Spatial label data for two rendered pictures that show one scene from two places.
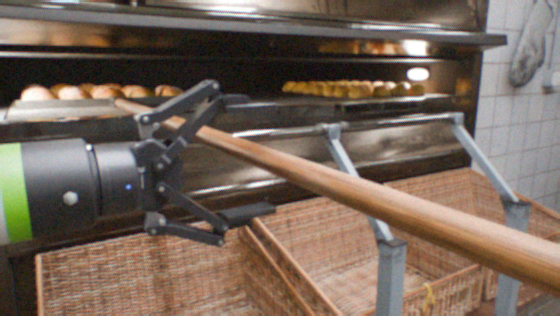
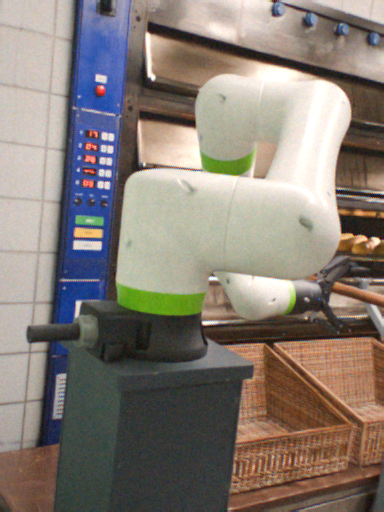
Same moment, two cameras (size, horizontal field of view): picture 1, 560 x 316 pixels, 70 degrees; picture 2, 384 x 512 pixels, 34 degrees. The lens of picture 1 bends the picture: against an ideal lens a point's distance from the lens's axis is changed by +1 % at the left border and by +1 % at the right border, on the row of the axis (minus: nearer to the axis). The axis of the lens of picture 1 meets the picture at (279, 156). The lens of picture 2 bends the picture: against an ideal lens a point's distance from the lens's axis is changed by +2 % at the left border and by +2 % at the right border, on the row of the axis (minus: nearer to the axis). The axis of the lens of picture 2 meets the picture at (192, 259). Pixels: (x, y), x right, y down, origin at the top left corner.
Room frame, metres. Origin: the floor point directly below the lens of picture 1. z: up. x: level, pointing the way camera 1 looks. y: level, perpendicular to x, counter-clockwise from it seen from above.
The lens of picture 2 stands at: (-1.06, 0.50, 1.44)
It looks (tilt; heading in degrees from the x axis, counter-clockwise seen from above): 7 degrees down; 358
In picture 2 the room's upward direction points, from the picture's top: 6 degrees clockwise
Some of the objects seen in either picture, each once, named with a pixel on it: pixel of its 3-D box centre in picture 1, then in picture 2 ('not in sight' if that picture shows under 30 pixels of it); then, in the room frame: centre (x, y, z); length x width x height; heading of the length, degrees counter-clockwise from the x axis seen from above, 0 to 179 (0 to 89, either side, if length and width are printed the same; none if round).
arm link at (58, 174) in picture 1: (62, 185); (290, 295); (0.39, 0.22, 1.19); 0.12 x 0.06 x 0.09; 32
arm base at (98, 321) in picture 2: not in sight; (122, 326); (-0.24, 0.57, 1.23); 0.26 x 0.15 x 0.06; 121
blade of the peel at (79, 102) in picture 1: (104, 98); not in sight; (1.51, 0.65, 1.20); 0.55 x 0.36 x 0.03; 122
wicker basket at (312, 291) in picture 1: (361, 258); (365, 392); (1.17, -0.26, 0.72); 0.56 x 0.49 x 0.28; 122
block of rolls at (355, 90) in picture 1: (351, 88); (347, 241); (2.06, -0.36, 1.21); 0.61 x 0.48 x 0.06; 32
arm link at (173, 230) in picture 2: not in sight; (176, 239); (-0.22, 0.51, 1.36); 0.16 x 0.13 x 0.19; 77
